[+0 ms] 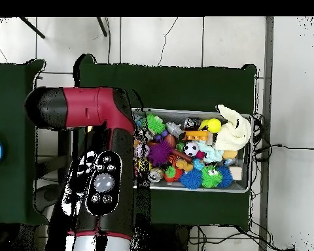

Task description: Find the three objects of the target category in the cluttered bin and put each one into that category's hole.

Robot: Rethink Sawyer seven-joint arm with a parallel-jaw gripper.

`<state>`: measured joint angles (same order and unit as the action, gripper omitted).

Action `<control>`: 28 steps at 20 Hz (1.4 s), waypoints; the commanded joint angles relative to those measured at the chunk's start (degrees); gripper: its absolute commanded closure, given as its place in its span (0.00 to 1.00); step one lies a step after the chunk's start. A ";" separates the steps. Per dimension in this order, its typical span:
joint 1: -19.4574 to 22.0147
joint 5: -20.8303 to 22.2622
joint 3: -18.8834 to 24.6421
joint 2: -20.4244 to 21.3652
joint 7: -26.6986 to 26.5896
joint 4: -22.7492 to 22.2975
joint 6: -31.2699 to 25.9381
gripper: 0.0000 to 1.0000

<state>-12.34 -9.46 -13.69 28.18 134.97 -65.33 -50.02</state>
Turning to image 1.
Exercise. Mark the orange plastic grid block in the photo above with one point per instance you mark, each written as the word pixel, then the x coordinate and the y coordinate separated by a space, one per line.
pixel 196 135

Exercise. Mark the green covered side table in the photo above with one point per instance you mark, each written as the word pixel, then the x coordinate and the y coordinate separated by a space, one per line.
pixel 10 157

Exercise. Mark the plain yellow ball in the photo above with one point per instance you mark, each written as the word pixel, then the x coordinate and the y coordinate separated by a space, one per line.
pixel 213 125

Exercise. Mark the clear shallow bin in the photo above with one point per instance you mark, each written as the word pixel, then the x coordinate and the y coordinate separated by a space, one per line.
pixel 239 184

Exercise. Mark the green fuzzy monster toy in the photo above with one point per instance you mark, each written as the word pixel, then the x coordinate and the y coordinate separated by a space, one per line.
pixel 212 177

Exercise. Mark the cream knitted cloth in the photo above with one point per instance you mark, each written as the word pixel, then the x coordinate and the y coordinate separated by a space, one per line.
pixel 233 133

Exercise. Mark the small soccer ball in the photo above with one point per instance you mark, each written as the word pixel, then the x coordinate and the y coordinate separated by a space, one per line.
pixel 191 149

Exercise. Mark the black tripod leg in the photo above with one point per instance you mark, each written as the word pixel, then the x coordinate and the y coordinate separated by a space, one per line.
pixel 31 27
pixel 102 26

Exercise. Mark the large blue spiky ball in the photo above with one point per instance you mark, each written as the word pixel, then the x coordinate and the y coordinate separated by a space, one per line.
pixel 191 179

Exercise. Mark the green spiky ball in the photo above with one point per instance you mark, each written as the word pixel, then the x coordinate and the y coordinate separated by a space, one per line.
pixel 156 124

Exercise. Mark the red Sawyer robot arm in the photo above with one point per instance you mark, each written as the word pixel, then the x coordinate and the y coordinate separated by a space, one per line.
pixel 89 107

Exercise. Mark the purple spiky ball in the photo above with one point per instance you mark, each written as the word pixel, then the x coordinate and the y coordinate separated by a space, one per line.
pixel 159 152

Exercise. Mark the dark green table cloth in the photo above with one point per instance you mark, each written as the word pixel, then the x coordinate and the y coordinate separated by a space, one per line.
pixel 178 83

